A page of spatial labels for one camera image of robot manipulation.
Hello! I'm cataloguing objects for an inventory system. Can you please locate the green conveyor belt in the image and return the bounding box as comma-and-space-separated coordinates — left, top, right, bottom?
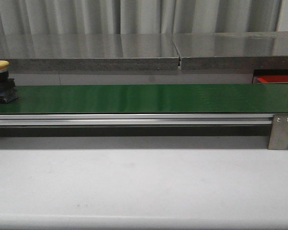
0, 83, 288, 114

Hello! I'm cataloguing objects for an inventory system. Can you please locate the red plastic tray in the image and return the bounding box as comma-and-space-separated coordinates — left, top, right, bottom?
255, 75, 288, 83

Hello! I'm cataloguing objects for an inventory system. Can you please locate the right grey stone slab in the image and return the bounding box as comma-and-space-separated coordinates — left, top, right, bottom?
172, 32, 288, 70

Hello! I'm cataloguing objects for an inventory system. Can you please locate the grey stone slab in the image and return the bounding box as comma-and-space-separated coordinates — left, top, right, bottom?
0, 34, 179, 72
172, 32, 288, 70

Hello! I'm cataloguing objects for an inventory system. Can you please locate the left grey stone slab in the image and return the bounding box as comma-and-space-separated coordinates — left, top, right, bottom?
0, 34, 179, 72

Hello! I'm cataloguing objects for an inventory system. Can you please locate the white pleated curtain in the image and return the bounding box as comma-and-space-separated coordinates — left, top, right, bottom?
0, 0, 282, 35

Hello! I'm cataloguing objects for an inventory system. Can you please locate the steel conveyor support bracket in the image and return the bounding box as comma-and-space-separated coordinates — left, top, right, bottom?
268, 114, 288, 150

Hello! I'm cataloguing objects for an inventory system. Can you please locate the aluminium conveyor side rail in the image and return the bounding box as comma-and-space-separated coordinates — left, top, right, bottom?
0, 114, 274, 126

